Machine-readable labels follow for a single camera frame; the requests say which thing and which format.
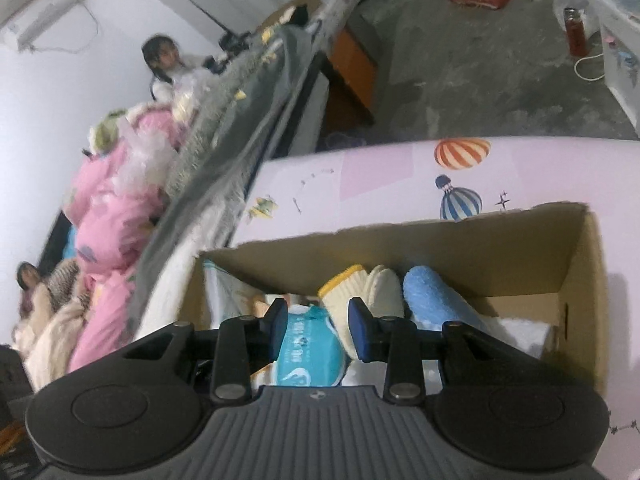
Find white water dispenser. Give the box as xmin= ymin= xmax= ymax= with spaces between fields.
xmin=591 ymin=0 xmax=639 ymax=134

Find packaged cream gloves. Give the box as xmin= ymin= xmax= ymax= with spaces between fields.
xmin=203 ymin=259 xmax=266 ymax=328

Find girl with black hair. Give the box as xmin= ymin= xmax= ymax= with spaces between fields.
xmin=141 ymin=35 xmax=205 ymax=103

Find wall cable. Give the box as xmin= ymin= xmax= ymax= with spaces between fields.
xmin=29 ymin=2 xmax=103 ymax=57

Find grey blanket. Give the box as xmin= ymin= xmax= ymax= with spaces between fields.
xmin=126 ymin=25 xmax=320 ymax=341

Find white air conditioner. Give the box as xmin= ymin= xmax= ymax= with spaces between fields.
xmin=1 ymin=0 xmax=85 ymax=53

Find brown cardboard box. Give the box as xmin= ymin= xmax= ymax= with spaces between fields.
xmin=198 ymin=203 xmax=608 ymax=393

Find red thermos bottle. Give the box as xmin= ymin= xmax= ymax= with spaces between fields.
xmin=563 ymin=6 xmax=588 ymax=58

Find blue white knit towel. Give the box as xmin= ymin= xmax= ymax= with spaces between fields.
xmin=349 ymin=263 xmax=560 ymax=386

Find blue white wet wipes pack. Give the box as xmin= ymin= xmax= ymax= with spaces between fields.
xmin=273 ymin=304 xmax=347 ymax=387

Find cream glove bundle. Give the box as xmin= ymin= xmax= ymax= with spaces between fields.
xmin=318 ymin=264 xmax=405 ymax=360

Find orange wooden bed frame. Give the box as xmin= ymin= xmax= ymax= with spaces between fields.
xmin=322 ymin=27 xmax=378 ymax=136

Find clear plastic bag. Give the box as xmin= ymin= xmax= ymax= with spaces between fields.
xmin=112 ymin=70 xmax=217 ymax=196

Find beige blanket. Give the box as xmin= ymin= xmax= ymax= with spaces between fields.
xmin=11 ymin=301 xmax=86 ymax=392

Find white cable on floor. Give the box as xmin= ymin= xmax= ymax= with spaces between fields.
xmin=572 ymin=50 xmax=609 ymax=84

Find pink quilt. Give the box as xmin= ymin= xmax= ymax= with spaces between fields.
xmin=63 ymin=108 xmax=180 ymax=372

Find orange striped sock bundle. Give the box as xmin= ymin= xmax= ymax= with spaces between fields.
xmin=250 ymin=294 xmax=296 ymax=318

